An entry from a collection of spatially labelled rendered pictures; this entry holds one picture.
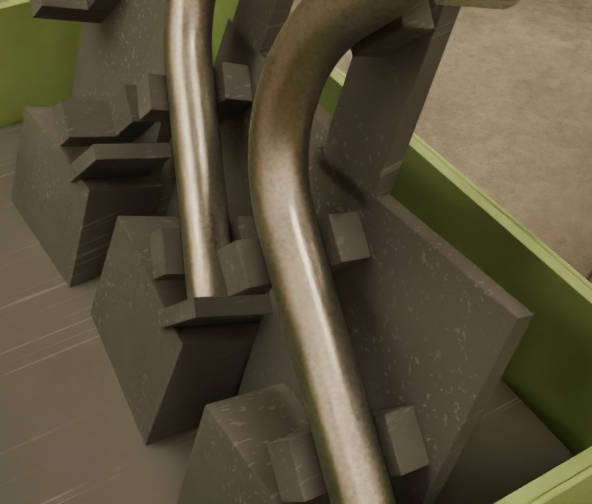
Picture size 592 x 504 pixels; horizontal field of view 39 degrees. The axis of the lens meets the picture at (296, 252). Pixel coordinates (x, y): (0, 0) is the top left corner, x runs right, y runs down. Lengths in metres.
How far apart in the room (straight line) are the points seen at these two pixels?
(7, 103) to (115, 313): 0.32
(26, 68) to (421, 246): 0.52
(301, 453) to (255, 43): 0.26
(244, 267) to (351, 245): 0.05
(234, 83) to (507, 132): 1.81
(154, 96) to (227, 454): 0.23
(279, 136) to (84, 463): 0.26
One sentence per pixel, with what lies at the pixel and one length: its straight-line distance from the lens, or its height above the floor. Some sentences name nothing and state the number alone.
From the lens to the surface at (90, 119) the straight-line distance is 0.65.
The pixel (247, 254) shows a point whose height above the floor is 1.02.
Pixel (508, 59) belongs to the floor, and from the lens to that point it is 2.63.
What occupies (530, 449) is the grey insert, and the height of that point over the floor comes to 0.85.
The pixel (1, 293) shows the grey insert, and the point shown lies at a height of 0.85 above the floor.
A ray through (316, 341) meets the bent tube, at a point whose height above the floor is 1.01.
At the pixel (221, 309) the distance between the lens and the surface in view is 0.48.
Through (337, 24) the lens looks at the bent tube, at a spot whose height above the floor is 1.13.
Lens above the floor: 1.31
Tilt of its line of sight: 44 degrees down
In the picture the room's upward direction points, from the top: 1 degrees counter-clockwise
